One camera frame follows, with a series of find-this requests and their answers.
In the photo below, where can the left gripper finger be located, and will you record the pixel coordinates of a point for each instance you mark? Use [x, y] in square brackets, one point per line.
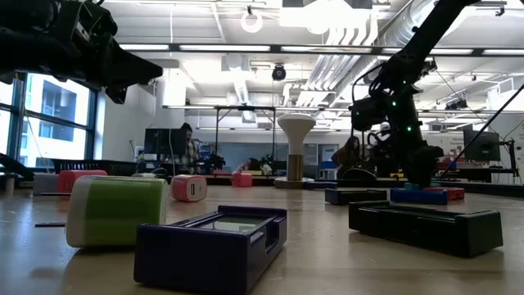
[131, 69]
[118, 94]

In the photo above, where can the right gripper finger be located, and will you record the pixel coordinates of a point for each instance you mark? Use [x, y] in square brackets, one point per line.
[419, 177]

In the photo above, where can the teal rectangular box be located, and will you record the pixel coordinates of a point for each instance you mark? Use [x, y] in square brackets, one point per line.
[410, 186]

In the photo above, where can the blue digital clock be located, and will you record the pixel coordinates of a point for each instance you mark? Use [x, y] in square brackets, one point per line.
[417, 196]

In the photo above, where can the red rectangular box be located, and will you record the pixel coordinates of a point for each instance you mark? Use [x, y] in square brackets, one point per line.
[454, 193]

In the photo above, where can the black digital clock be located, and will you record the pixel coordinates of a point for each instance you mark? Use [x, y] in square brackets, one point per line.
[352, 196]
[430, 229]

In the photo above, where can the pink USB wall charger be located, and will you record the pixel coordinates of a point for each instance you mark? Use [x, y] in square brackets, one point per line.
[242, 180]
[186, 188]
[78, 180]

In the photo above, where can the purple rectangular box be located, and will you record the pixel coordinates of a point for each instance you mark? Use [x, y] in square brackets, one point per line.
[321, 185]

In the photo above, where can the green USB wall charger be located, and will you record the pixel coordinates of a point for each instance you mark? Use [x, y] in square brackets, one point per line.
[118, 213]

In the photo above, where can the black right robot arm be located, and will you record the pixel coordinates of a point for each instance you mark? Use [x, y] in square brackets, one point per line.
[425, 37]

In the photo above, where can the black overhead gantry beam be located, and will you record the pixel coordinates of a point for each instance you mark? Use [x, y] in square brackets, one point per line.
[174, 48]

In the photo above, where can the black computer monitor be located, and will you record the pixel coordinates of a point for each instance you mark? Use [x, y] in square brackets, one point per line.
[161, 143]
[483, 145]

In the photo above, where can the person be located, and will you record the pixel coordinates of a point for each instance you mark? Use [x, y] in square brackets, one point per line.
[189, 149]
[250, 164]
[348, 157]

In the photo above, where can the black diagonal support rod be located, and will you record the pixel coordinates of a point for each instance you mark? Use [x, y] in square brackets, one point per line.
[507, 103]

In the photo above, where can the white mushroom table lamp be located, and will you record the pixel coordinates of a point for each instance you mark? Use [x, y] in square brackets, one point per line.
[295, 131]

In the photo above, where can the purple digital clock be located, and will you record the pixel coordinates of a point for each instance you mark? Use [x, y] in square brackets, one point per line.
[196, 258]

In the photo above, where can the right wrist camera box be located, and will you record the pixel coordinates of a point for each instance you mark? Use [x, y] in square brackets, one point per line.
[366, 114]

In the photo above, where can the black aluminium table frame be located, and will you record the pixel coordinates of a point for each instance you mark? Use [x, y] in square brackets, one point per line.
[495, 189]

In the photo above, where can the black background rig frame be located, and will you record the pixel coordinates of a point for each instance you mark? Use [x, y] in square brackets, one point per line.
[245, 108]

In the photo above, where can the black overhead camera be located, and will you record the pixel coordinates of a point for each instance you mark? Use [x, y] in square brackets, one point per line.
[278, 73]

